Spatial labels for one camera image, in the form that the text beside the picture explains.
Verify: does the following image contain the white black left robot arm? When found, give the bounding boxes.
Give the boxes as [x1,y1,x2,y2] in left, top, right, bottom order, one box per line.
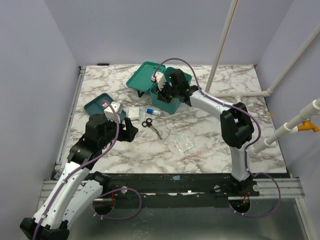
[20,114,139,240]

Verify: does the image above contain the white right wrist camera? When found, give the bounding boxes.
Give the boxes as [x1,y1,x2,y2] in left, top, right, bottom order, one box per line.
[151,71,167,91]

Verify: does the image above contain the white PVC pipe frame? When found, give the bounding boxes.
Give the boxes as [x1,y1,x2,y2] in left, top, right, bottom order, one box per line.
[209,0,320,155]

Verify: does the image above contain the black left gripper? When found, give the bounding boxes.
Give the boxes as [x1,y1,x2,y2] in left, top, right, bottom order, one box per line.
[99,115,139,148]

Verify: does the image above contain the black handled bandage scissors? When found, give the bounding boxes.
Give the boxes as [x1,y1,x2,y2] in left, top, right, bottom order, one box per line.
[141,118,163,140]

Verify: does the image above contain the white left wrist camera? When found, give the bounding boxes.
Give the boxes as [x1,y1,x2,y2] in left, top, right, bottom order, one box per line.
[103,101,124,122]

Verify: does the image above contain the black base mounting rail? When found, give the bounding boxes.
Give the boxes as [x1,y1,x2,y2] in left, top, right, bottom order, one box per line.
[49,172,293,208]

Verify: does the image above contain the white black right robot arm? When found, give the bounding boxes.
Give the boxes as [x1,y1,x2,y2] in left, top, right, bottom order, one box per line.
[151,69,254,196]

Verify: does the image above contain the white blue bandage roll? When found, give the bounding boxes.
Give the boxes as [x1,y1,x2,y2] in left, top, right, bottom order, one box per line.
[146,107,161,117]

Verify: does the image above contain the teal divided tray insert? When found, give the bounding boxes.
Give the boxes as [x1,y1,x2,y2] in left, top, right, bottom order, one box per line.
[84,93,126,122]

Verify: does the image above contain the yellow pipe fitting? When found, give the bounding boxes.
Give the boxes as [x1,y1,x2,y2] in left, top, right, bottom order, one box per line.
[297,119,320,133]

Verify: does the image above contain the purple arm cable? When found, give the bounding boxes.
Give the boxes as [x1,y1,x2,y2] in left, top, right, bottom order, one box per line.
[31,99,144,240]
[151,57,282,218]

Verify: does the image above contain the clear zip bag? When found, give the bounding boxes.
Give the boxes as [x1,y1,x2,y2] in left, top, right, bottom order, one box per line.
[174,133,199,157]

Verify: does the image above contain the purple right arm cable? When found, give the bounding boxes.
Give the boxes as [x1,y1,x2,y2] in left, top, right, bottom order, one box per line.
[151,57,282,218]

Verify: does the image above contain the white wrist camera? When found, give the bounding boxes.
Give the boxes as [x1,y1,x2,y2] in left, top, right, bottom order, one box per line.
[103,101,124,122]
[151,71,167,91]

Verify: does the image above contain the white gauze pad packet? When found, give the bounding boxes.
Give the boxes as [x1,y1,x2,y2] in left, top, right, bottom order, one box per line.
[125,106,146,122]

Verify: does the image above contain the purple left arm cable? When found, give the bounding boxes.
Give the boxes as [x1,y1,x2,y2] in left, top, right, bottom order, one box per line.
[31,99,144,240]

